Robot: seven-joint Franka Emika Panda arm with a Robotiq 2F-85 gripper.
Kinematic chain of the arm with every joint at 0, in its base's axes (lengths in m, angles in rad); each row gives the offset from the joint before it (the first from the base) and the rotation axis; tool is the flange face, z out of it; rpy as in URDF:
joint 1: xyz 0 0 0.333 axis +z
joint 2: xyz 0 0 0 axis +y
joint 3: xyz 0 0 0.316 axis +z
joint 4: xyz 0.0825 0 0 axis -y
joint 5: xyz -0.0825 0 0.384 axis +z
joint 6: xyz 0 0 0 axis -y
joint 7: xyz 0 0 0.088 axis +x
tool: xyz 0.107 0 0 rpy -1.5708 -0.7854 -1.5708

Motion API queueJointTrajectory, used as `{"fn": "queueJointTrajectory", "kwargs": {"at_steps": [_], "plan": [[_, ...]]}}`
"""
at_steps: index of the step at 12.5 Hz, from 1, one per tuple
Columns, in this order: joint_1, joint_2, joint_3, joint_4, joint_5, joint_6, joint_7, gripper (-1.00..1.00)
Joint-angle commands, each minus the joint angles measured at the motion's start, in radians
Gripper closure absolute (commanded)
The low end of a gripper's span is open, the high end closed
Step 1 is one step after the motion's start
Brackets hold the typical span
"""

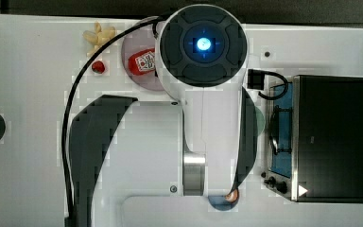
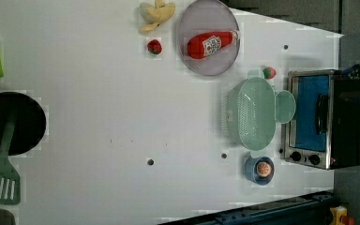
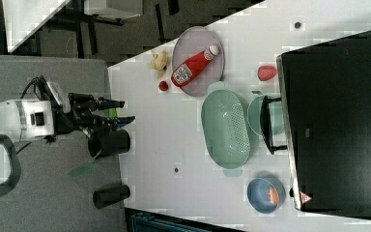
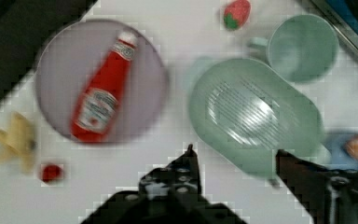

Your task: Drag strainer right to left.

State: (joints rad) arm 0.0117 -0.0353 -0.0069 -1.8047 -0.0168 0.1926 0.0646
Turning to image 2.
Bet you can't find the red ketchup bottle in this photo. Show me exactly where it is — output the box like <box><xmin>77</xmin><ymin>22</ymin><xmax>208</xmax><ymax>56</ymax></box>
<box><xmin>187</xmin><ymin>30</ymin><xmax>240</xmax><ymax>60</ymax></box>

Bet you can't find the red toy strawberry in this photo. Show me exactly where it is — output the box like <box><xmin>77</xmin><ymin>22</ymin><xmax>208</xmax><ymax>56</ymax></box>
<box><xmin>147</xmin><ymin>39</ymin><xmax>162</xmax><ymax>54</ymax></box>

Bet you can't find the blue cup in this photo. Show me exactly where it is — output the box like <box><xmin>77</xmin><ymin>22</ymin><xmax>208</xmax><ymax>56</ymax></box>
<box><xmin>245</xmin><ymin>157</ymin><xmax>275</xmax><ymax>186</ymax></box>

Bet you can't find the pink green toy strawberry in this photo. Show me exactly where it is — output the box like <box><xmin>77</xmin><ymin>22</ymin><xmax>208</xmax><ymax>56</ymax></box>
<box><xmin>262</xmin><ymin>67</ymin><xmax>277</xmax><ymax>80</ymax></box>

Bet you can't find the orange toy fruit slice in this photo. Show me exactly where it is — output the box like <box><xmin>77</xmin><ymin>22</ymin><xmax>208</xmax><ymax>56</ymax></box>
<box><xmin>256</xmin><ymin>161</ymin><xmax>273</xmax><ymax>177</ymax></box>

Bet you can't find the peeled toy banana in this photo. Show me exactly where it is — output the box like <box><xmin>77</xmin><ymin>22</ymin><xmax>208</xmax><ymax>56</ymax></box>
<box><xmin>139</xmin><ymin>0</ymin><xmax>175</xmax><ymax>33</ymax></box>

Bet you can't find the grey round plate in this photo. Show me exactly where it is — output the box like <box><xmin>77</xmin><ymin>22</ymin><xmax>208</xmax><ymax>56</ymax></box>
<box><xmin>177</xmin><ymin>0</ymin><xmax>241</xmax><ymax>76</ymax></box>

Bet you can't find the mint green cup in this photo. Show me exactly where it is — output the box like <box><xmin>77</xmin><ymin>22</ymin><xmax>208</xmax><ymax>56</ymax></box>
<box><xmin>275</xmin><ymin>90</ymin><xmax>296</xmax><ymax>124</ymax></box>

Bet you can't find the silver black toaster oven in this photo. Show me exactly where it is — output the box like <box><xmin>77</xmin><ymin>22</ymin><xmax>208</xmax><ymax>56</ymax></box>
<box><xmin>283</xmin><ymin>69</ymin><xmax>360</xmax><ymax>170</ymax></box>

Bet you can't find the black round pan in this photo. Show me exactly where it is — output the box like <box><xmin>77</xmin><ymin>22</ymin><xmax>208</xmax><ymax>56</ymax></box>
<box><xmin>0</xmin><ymin>92</ymin><xmax>47</xmax><ymax>156</ymax></box>

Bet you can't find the yellow orange clamp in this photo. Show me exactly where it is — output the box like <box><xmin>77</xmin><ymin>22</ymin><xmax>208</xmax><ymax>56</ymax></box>
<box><xmin>330</xmin><ymin>206</ymin><xmax>355</xmax><ymax>225</ymax></box>

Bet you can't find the green slotted spatula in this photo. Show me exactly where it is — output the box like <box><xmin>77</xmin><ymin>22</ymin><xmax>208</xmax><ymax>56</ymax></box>
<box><xmin>0</xmin><ymin>113</ymin><xmax>21</xmax><ymax>205</ymax></box>

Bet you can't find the blue metal frame rail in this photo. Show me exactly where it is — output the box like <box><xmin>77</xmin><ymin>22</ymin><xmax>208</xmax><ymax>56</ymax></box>
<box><xmin>159</xmin><ymin>191</ymin><xmax>338</xmax><ymax>225</ymax></box>

